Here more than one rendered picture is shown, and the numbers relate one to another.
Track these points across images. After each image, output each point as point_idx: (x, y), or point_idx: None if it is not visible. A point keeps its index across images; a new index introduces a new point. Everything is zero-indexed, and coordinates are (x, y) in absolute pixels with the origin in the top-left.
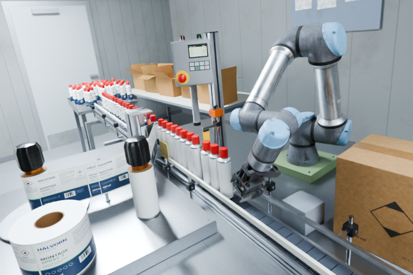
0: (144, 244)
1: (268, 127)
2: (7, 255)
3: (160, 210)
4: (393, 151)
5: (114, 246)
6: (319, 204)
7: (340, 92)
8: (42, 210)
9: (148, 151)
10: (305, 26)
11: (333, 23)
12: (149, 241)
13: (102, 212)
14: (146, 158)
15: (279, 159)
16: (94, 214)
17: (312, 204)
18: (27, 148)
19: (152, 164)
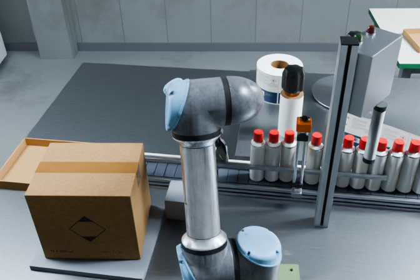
0: (252, 119)
1: (174, 79)
2: (307, 78)
3: (283, 138)
4: (102, 168)
5: (265, 110)
6: (166, 194)
7: (184, 195)
8: (295, 63)
9: (284, 83)
10: (215, 77)
11: (174, 81)
12: (252, 122)
13: (318, 115)
14: (283, 86)
15: (282, 276)
16: (319, 111)
17: (171, 190)
18: (347, 34)
19: (289, 99)
